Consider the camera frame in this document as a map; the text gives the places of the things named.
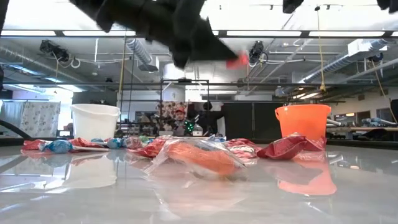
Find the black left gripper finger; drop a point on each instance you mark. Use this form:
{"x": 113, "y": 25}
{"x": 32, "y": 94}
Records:
{"x": 211, "y": 49}

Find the red Skittles pack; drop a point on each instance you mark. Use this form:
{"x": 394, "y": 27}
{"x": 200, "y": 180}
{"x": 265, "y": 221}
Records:
{"x": 31, "y": 144}
{"x": 82, "y": 143}
{"x": 242, "y": 147}
{"x": 280, "y": 149}
{"x": 149, "y": 149}
{"x": 317, "y": 144}

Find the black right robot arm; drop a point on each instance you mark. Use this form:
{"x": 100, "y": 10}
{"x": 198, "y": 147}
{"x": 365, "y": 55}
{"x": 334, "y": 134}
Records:
{"x": 292, "y": 4}

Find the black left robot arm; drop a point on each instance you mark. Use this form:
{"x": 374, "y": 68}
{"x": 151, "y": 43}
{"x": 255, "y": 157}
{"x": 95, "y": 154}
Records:
{"x": 124, "y": 12}

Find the orange halloween bucket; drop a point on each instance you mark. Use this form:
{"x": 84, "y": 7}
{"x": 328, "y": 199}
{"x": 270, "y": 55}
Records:
{"x": 303, "y": 121}

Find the white cylindrical tank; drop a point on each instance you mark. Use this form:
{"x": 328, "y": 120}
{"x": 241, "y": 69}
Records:
{"x": 174, "y": 73}

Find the person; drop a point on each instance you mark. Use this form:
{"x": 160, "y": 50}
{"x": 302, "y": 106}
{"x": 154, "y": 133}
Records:
{"x": 179, "y": 124}
{"x": 211, "y": 119}

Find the floral patterned cloth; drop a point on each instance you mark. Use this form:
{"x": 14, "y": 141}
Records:
{"x": 169, "y": 109}
{"x": 40, "y": 118}

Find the clear orange gummy pack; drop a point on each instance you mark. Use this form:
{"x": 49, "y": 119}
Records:
{"x": 202, "y": 158}

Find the green wrapped lollipop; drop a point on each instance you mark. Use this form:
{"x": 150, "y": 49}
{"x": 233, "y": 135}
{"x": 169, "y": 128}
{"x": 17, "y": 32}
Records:
{"x": 144, "y": 138}

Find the pink wrapped lollipop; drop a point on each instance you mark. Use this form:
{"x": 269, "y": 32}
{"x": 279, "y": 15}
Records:
{"x": 133, "y": 143}

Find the white skull print bucket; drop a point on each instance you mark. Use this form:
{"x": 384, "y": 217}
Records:
{"x": 94, "y": 121}

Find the white air unit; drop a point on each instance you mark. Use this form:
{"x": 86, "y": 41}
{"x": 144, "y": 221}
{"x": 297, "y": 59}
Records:
{"x": 360, "y": 46}

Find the white hanging cloth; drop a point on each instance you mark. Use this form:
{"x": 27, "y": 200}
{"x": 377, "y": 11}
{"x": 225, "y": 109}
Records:
{"x": 11, "y": 113}

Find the black partition wall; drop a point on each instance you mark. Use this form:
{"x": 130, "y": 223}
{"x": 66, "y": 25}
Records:
{"x": 248, "y": 119}

